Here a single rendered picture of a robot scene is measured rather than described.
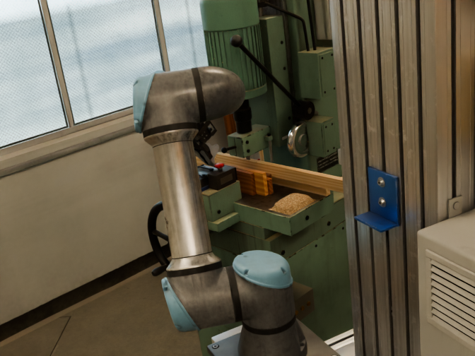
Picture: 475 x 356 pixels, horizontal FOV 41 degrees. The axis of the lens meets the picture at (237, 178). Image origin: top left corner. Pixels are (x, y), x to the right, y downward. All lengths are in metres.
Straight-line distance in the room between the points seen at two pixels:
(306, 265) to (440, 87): 1.25
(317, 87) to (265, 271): 0.92
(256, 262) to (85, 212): 2.07
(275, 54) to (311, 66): 0.12
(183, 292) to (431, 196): 0.54
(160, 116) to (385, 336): 0.61
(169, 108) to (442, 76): 0.57
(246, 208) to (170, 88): 0.74
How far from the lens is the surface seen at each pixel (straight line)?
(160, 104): 1.30
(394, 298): 1.19
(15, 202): 3.13
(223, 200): 1.96
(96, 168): 3.28
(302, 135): 2.10
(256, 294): 1.30
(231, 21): 1.93
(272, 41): 2.05
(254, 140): 2.08
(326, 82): 2.08
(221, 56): 1.96
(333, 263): 2.24
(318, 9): 2.13
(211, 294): 1.29
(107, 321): 3.25
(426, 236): 0.98
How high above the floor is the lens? 1.68
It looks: 21 degrees down
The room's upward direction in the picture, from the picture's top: 8 degrees counter-clockwise
